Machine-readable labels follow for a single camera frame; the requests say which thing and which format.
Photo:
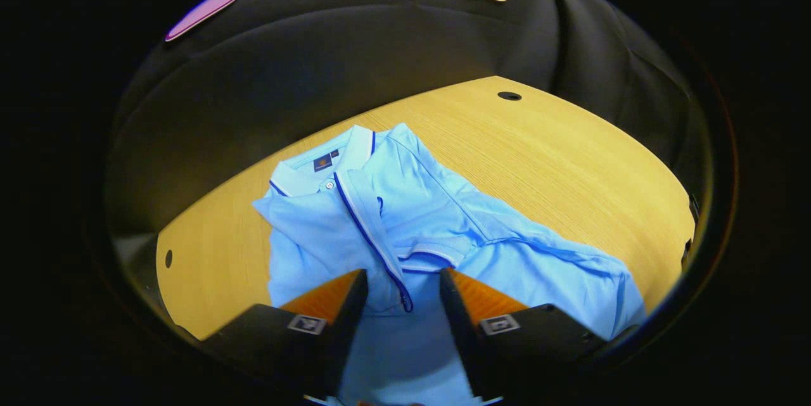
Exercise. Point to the light blue polo T-shirt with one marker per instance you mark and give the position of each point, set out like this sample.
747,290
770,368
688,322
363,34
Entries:
412,222

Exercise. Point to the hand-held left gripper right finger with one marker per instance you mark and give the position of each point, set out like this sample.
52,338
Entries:
459,336

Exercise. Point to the black backdrop cloth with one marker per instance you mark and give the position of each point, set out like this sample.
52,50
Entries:
304,64

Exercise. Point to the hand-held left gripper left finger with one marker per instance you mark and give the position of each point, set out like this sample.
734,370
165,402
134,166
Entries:
345,330

